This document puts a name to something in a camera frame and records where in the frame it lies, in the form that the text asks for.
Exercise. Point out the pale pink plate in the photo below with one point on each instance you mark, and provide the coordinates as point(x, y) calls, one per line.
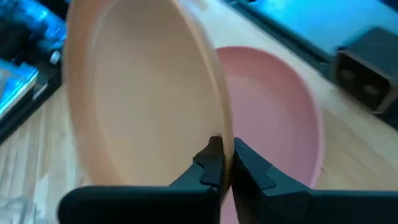
point(270, 109)

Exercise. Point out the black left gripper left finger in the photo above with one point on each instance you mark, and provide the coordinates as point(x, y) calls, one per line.
point(140, 205)

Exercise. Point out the beige plate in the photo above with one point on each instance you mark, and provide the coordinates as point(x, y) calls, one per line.
point(149, 93)

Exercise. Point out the black Netgear network switch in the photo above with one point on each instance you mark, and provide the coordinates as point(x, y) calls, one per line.
point(370, 71)

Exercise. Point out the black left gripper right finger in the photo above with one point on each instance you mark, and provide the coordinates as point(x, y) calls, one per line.
point(280, 202)

